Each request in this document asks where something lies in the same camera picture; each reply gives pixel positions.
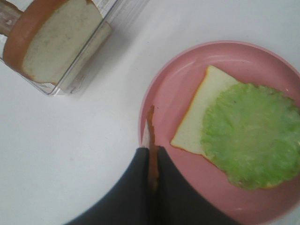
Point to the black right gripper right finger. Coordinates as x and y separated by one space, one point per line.
179 203

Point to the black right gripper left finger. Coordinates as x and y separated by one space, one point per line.
127 202

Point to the red ham slice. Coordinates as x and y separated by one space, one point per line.
148 141

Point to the bread slice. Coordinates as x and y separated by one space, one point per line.
188 132
44 40

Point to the green lettuce leaf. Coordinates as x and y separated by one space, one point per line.
253 135

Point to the pink round plate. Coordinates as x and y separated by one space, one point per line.
171 92

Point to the left clear plastic container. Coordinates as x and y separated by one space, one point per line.
115 13

